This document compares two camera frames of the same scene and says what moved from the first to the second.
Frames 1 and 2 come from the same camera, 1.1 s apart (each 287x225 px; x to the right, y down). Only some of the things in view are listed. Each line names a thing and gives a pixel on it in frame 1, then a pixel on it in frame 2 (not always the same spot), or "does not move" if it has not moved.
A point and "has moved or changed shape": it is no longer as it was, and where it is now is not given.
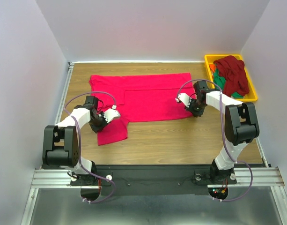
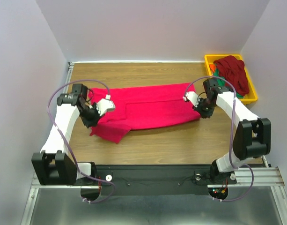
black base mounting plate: x=116 y=180 does not move
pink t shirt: x=138 y=97 has moved or changed shape
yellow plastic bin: x=252 y=95 does not move
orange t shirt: x=212 y=67 does not move
